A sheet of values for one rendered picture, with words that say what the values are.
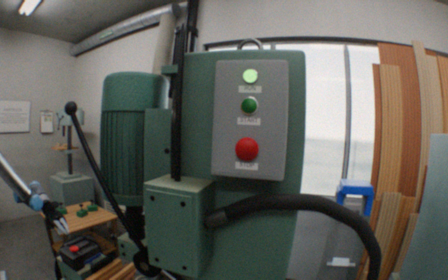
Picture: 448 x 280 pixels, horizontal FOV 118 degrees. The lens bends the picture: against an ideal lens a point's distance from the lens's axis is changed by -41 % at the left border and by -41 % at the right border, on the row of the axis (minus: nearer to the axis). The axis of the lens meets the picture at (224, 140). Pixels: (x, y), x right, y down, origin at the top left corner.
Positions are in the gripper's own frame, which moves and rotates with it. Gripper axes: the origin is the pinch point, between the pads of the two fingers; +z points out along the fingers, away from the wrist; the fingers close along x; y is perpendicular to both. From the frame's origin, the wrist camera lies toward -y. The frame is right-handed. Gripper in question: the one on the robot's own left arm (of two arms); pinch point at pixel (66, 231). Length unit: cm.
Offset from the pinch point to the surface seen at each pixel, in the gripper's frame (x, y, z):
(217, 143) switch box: 24, -79, 44
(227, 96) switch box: 24, -85, 42
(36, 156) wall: -103, 119, -207
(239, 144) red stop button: 25, -81, 47
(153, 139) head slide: 14, -70, 30
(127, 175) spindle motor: 14, -59, 28
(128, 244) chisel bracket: 10, -39, 35
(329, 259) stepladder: -47, -47, 108
